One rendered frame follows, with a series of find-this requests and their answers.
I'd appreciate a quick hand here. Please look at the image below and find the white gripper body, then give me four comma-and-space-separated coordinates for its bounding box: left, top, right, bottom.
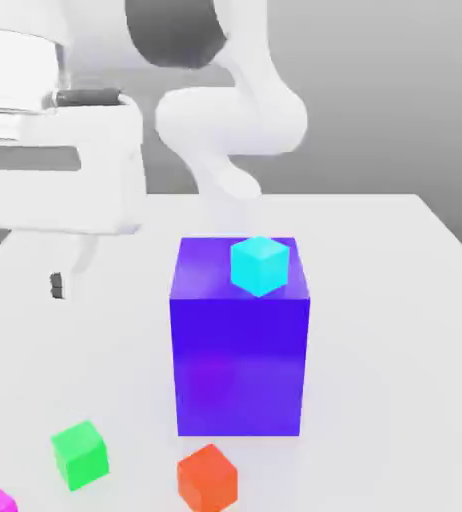
0, 94, 149, 237

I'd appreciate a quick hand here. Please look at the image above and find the small green cube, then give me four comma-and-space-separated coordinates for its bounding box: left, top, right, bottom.
49, 419, 111, 493

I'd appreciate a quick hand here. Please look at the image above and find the small cyan cube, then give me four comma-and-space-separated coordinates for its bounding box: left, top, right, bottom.
229, 235, 291, 299

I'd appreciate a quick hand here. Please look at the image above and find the small orange cube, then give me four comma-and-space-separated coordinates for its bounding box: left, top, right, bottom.
176, 442, 239, 512

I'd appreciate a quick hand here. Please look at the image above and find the large purple box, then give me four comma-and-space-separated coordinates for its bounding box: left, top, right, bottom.
169, 236, 312, 438

